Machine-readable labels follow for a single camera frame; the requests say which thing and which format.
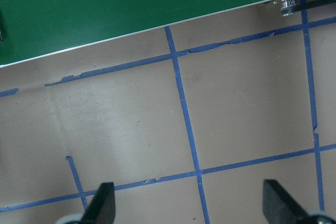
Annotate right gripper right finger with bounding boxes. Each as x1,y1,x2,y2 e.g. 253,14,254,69
262,179,310,224

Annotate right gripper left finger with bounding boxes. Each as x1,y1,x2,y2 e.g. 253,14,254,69
80,182,116,224

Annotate green conveyor belt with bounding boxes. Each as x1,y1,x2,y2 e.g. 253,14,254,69
0,0,336,68

